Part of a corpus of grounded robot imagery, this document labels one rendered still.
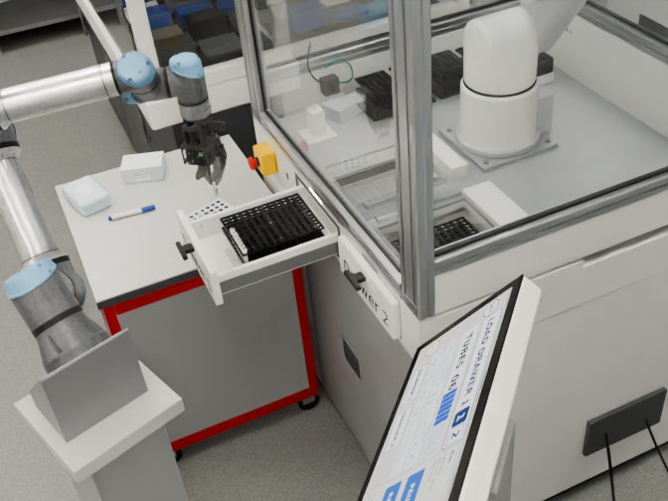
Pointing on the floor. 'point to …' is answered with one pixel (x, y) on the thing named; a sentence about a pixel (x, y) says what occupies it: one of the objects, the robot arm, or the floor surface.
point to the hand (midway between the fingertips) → (214, 178)
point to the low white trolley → (195, 302)
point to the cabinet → (636, 386)
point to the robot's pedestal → (119, 448)
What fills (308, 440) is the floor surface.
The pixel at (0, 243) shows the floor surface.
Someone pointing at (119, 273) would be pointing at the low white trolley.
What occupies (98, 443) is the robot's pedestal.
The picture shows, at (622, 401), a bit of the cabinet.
